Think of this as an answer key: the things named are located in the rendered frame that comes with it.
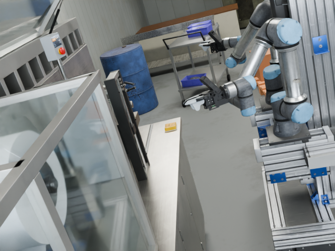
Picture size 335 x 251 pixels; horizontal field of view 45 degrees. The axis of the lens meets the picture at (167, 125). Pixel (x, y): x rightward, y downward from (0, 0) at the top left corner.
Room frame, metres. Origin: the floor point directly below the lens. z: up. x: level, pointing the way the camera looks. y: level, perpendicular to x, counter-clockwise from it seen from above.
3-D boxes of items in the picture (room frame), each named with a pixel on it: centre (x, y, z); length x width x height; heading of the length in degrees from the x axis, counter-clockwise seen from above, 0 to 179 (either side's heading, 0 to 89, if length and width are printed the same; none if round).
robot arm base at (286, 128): (2.04, -0.64, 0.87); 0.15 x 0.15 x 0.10
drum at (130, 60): (5.70, 0.34, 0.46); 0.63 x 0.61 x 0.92; 77
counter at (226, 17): (8.32, -0.98, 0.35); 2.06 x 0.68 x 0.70; 76
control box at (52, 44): (1.70, 0.35, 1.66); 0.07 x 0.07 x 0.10; 66
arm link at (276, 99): (2.04, -0.64, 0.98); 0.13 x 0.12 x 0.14; 12
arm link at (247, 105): (1.88, -0.40, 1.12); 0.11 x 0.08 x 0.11; 12
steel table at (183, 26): (7.29, -0.50, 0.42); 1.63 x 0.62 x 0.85; 76
